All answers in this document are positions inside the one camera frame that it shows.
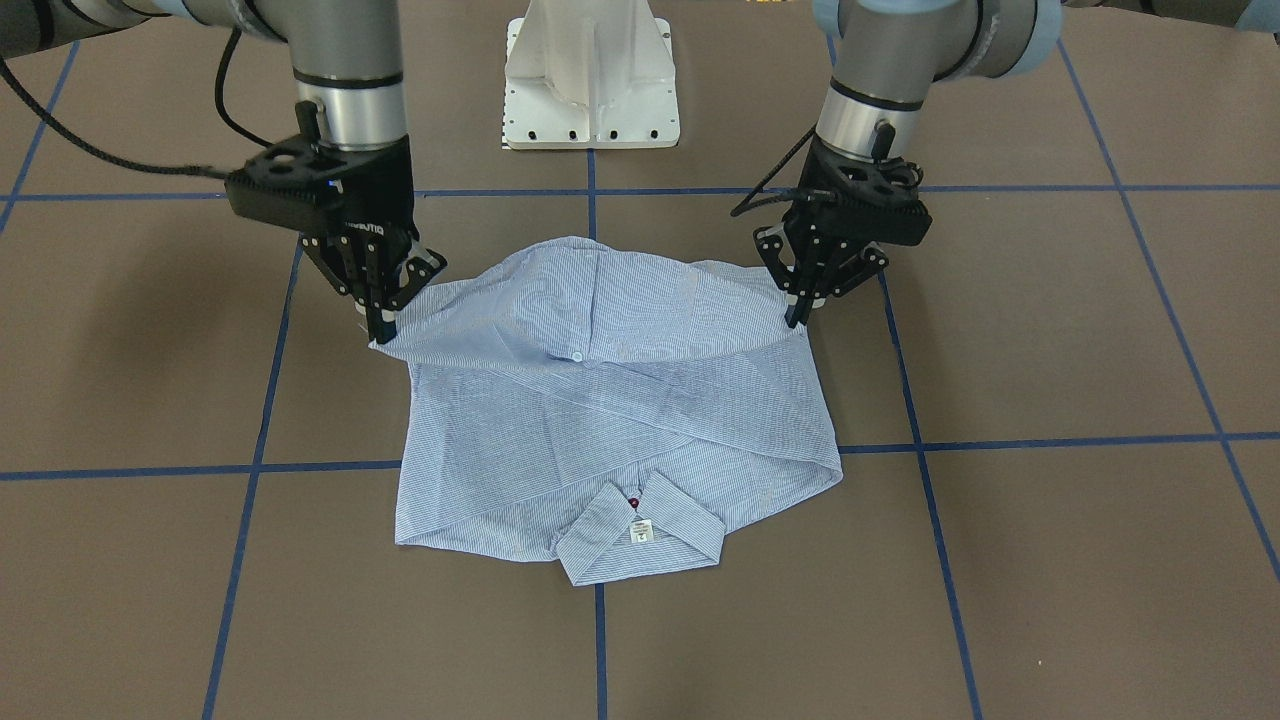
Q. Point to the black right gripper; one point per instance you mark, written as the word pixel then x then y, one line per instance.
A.
pixel 380 195

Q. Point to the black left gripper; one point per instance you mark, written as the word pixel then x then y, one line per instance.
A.
pixel 818 225

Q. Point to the light blue striped shirt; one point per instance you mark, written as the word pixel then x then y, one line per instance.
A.
pixel 616 412

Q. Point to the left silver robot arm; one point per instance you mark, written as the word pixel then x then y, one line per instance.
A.
pixel 889 54

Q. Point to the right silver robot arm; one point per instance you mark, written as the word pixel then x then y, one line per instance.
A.
pixel 346 58

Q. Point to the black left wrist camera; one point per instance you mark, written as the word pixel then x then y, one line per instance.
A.
pixel 867 202

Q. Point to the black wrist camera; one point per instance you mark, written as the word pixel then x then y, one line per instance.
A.
pixel 867 202
pixel 289 185

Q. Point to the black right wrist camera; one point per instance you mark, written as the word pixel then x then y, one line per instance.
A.
pixel 289 185

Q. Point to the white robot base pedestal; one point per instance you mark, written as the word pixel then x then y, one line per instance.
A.
pixel 590 75

